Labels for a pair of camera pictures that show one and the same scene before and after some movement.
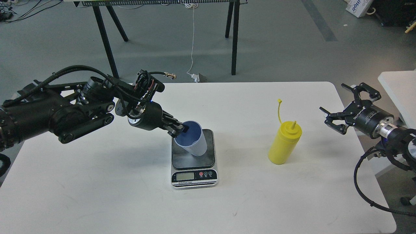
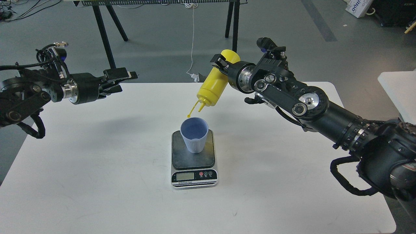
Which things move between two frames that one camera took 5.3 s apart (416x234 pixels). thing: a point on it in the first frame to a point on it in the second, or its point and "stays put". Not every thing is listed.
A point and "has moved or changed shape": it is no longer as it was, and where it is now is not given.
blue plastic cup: (193, 140) has moved or changed shape
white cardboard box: (357, 8) stays put
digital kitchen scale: (188, 171) stays put
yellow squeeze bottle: (285, 139) to (211, 91)
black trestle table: (101, 7) stays put
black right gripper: (362, 114) to (240, 73)
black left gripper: (151, 119) to (84, 87)
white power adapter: (196, 77) stays put
